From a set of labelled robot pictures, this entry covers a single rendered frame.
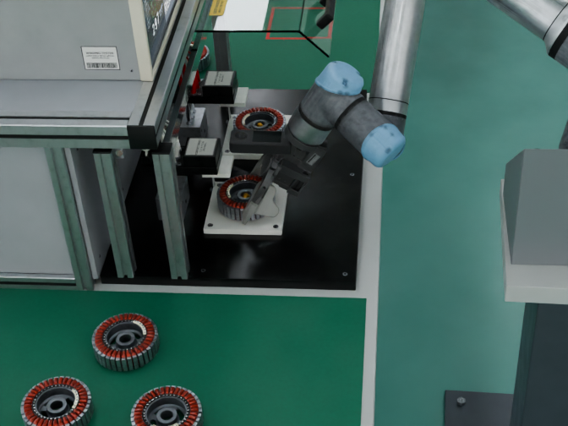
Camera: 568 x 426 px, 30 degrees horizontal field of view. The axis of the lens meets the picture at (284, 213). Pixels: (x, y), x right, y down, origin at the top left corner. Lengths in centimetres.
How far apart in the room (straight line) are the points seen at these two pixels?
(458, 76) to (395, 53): 196
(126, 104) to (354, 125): 39
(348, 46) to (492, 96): 129
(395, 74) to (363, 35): 69
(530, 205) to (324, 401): 51
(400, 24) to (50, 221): 73
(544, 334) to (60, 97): 102
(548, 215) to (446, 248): 126
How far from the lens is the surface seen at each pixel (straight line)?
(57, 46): 185
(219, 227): 202
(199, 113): 227
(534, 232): 195
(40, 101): 183
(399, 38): 199
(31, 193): 188
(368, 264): 197
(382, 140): 184
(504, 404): 273
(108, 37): 181
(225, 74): 221
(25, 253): 198
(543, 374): 222
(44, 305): 198
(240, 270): 194
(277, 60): 258
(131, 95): 181
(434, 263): 311
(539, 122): 372
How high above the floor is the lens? 206
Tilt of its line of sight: 39 degrees down
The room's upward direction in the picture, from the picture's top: 4 degrees counter-clockwise
